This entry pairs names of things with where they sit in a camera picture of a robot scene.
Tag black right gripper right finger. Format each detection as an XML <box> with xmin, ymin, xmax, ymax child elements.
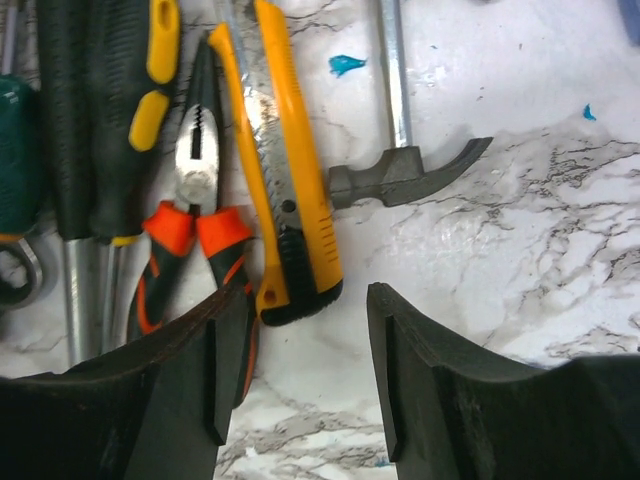
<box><xmin>367</xmin><ymin>283</ymin><xmax>639</xmax><ymax>479</ymax></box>

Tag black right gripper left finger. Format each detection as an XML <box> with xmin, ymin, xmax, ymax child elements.
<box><xmin>1</xmin><ymin>286</ymin><xmax>248</xmax><ymax>479</ymax></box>

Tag orange black pliers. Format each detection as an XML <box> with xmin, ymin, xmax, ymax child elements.
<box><xmin>127</xmin><ymin>34</ymin><xmax>261</xmax><ymax>409</ymax></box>

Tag yellow utility knife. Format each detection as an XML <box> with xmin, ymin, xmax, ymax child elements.
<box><xmin>209</xmin><ymin>1</ymin><xmax>343</xmax><ymax>327</ymax></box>

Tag small grey claw hammer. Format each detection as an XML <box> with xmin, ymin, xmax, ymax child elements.
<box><xmin>328</xmin><ymin>0</ymin><xmax>493</xmax><ymax>209</ymax></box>

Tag black yellow screwdriver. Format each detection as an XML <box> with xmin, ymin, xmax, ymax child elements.
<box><xmin>87</xmin><ymin>1</ymin><xmax>181</xmax><ymax>353</ymax></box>

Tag green handle screwdriver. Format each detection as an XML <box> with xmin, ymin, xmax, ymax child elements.
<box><xmin>1</xmin><ymin>75</ymin><xmax>46</xmax><ymax>242</ymax></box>

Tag black handle claw hammer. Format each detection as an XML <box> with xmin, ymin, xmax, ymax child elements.
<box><xmin>36</xmin><ymin>1</ymin><xmax>96</xmax><ymax>365</ymax></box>

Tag blue handle small screwdriver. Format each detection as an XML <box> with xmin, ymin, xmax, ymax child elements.
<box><xmin>617</xmin><ymin>0</ymin><xmax>640</xmax><ymax>46</ymax></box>

